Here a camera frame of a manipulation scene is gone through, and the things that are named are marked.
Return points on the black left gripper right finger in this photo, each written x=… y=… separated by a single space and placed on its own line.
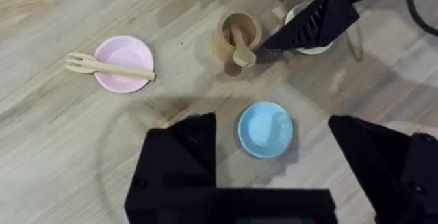
x=383 y=169

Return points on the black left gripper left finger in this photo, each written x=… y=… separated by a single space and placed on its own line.
x=178 y=162

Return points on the wooden spoon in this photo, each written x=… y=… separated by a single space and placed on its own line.
x=242 y=51

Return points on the wooden fork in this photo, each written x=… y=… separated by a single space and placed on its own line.
x=109 y=68

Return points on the white plate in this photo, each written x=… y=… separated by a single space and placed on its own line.
x=313 y=50

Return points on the blue plate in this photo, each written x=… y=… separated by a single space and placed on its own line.
x=265 y=129

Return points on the pink plate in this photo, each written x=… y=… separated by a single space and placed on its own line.
x=125 y=59

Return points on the wooden cup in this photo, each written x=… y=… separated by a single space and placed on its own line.
x=236 y=32

